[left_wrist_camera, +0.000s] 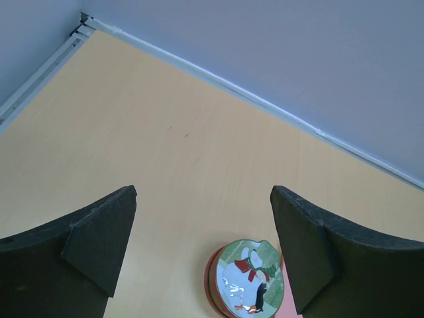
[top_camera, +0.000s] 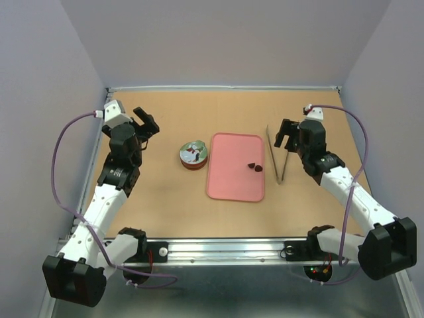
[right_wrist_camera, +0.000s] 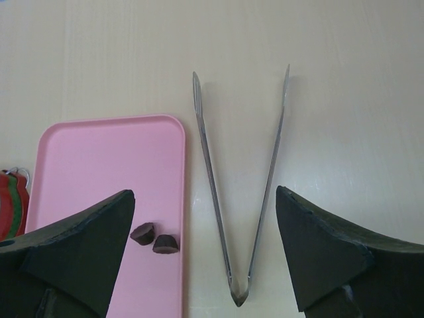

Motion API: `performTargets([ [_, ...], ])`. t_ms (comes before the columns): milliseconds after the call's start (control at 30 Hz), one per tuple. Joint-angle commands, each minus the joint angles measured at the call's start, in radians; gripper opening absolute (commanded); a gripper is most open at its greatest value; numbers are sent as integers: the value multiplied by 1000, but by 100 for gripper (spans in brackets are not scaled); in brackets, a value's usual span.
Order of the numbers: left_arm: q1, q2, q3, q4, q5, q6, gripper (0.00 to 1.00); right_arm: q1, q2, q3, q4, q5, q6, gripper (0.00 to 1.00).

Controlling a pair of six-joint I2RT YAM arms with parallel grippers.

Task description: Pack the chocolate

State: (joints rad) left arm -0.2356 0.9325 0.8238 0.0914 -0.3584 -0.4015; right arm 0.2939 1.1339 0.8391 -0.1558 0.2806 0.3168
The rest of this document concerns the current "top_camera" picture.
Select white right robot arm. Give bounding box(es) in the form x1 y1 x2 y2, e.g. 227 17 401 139
274 119 417 280

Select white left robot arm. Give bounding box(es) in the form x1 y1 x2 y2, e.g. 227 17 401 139
42 101 160 307

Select red embossed tin lid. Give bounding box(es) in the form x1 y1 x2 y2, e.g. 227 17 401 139
180 140 208 165

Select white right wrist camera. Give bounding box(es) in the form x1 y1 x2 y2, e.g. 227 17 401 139
303 104 324 123

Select red round tin box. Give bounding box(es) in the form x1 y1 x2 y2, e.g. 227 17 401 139
180 156 208 170

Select aluminium mounting rail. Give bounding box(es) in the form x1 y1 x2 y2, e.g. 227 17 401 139
56 235 407 266

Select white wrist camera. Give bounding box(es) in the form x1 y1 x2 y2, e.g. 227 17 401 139
303 104 324 123
103 99 133 129

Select metal serving tongs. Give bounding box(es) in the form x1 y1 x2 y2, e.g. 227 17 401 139
266 125 289 185

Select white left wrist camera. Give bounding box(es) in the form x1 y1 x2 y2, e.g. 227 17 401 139
103 99 133 129

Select pink plastic tray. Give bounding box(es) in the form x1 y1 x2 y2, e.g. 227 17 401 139
206 132 264 202

